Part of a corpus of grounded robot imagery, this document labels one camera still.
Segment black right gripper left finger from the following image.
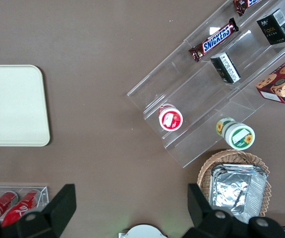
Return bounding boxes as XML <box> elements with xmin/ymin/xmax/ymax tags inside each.
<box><xmin>0</xmin><ymin>183</ymin><xmax>77</xmax><ymax>238</ymax></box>

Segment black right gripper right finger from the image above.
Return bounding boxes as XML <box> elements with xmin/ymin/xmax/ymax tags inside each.
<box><xmin>181</xmin><ymin>183</ymin><xmax>285</xmax><ymax>238</ymax></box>

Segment aluminium foil tray stack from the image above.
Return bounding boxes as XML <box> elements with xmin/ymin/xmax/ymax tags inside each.
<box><xmin>209</xmin><ymin>163</ymin><xmax>268</xmax><ymax>225</ymax></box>

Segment light wicker basket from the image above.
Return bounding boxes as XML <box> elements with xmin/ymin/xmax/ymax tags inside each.
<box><xmin>197</xmin><ymin>149</ymin><xmax>272</xmax><ymax>218</ymax></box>

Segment cream rectangular tray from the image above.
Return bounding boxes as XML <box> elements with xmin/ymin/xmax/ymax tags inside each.
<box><xmin>0</xmin><ymin>64</ymin><xmax>51</xmax><ymax>147</ymax></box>

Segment clear acrylic bottle rack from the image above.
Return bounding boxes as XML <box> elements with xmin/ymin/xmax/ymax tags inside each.
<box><xmin>0</xmin><ymin>185</ymin><xmax>50</xmax><ymax>224</ymax></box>

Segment green sunflower yogurt cup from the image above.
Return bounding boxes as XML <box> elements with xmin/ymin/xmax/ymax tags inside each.
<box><xmin>216</xmin><ymin>117</ymin><xmax>256</xmax><ymax>151</ymax></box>

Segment red strawberry yogurt cup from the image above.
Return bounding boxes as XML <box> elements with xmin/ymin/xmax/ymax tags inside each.
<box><xmin>158</xmin><ymin>103</ymin><xmax>184</xmax><ymax>131</ymax></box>

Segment clear acrylic stepped shelf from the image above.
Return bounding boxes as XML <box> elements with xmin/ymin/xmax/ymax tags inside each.
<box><xmin>126</xmin><ymin>0</ymin><xmax>285</xmax><ymax>169</ymax></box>

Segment Snickers chocolate bar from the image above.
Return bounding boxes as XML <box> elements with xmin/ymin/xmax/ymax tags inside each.
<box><xmin>188</xmin><ymin>17</ymin><xmax>239</xmax><ymax>63</ymax></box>
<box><xmin>232</xmin><ymin>0</ymin><xmax>263</xmax><ymax>17</ymax></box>

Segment black Face carton box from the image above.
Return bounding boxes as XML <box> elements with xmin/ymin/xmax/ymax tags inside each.
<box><xmin>256</xmin><ymin>8</ymin><xmax>285</xmax><ymax>46</ymax></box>

